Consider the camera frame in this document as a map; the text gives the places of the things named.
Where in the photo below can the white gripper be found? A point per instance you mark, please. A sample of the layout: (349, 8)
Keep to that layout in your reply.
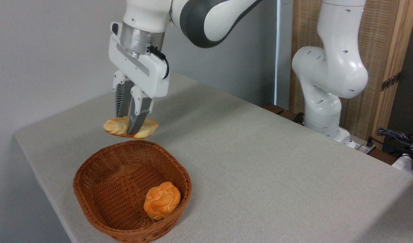
(142, 72)

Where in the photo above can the long braided bread loaf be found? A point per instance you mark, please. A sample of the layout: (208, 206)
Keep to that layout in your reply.
(147, 128)

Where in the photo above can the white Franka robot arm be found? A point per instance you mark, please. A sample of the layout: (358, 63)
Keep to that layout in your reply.
(223, 17)

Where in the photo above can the brown wicker basket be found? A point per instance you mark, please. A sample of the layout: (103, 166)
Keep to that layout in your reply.
(111, 182)

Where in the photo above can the round knotted bread roll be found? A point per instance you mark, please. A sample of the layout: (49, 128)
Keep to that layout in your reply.
(161, 200)

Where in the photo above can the grey tablecloth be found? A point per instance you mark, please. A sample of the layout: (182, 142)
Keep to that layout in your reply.
(277, 182)

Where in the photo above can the wooden woven screen panel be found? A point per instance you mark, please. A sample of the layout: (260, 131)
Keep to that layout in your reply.
(378, 44)

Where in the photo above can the dark metal hinge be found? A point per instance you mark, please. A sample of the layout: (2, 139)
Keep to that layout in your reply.
(390, 81)

